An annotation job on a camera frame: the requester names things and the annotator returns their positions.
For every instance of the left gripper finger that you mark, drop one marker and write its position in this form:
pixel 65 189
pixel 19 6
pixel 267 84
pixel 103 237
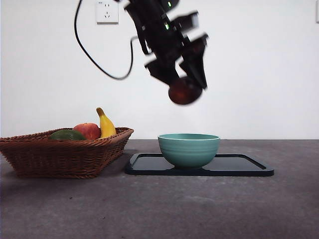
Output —
pixel 195 62
pixel 162 71

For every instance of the dark purple plum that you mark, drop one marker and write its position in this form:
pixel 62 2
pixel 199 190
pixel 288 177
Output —
pixel 183 93

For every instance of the teal ribbed bowl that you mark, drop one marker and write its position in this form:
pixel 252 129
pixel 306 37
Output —
pixel 189 152

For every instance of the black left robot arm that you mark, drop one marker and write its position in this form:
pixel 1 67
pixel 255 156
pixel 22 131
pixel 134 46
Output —
pixel 152 25

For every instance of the yellow banana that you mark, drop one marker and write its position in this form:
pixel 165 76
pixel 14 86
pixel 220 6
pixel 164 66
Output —
pixel 106 127

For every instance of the red apple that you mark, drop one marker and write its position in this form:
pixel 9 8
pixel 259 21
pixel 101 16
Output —
pixel 89 130

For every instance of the black rectangular tray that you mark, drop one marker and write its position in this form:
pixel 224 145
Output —
pixel 149 165

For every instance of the green avocado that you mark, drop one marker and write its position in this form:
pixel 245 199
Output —
pixel 66 135

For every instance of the brown wicker basket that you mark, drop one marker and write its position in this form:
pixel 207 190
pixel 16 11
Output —
pixel 62 159

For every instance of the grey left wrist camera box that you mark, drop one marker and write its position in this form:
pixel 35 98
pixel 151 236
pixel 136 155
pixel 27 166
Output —
pixel 187 21

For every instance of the white wall socket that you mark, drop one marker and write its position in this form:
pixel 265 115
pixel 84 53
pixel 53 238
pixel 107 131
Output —
pixel 107 17

